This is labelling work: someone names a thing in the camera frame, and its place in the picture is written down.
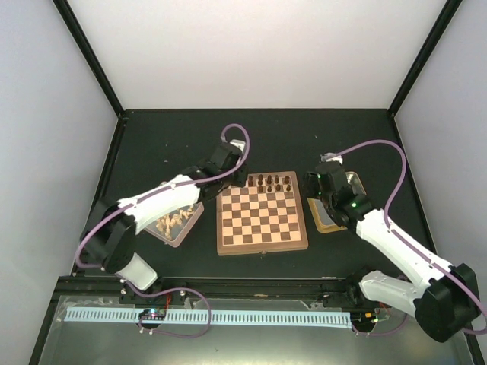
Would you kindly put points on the right circuit board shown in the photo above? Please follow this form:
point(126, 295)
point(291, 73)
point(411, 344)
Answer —
point(368, 317)

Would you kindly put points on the gold metal tin tray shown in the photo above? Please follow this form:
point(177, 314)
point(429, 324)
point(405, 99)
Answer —
point(324, 224)

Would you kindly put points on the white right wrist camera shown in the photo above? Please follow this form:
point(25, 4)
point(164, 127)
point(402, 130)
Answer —
point(331, 157)

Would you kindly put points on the black frame post left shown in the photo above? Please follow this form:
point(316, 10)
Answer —
point(75, 29)

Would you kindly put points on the black mounting rail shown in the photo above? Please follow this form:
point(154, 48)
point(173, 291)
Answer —
point(330, 292)

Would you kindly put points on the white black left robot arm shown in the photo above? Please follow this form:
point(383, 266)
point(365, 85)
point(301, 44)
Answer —
point(109, 235)

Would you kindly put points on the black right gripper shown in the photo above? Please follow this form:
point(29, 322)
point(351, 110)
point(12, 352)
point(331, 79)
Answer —
point(308, 188)

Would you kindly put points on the black frame post right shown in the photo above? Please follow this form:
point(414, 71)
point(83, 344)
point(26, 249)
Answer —
point(434, 36)

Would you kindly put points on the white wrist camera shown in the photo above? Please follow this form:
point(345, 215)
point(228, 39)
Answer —
point(241, 145)
point(331, 157)

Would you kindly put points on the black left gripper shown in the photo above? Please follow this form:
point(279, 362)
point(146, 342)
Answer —
point(241, 180)

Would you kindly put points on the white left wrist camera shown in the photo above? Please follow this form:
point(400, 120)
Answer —
point(241, 145)

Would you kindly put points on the light blue cable duct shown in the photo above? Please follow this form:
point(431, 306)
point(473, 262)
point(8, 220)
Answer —
point(337, 320)

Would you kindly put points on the wooden chess board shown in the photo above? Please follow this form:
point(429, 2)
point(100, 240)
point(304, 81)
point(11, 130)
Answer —
point(249, 222)

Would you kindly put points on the circuit board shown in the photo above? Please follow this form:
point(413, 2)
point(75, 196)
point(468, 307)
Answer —
point(152, 314)
point(368, 317)

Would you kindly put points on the left circuit board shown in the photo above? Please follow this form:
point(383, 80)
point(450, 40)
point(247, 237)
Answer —
point(152, 314)

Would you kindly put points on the light wooden chess pieces pile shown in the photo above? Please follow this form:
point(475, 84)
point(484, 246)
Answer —
point(173, 227)

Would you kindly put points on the pink metal tin tray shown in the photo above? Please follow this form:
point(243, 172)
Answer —
point(198, 212)

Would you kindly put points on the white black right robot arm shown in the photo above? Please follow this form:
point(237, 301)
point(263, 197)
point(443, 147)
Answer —
point(441, 297)

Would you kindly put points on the black frame post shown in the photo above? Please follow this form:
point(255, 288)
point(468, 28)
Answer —
point(434, 36)
point(75, 29)

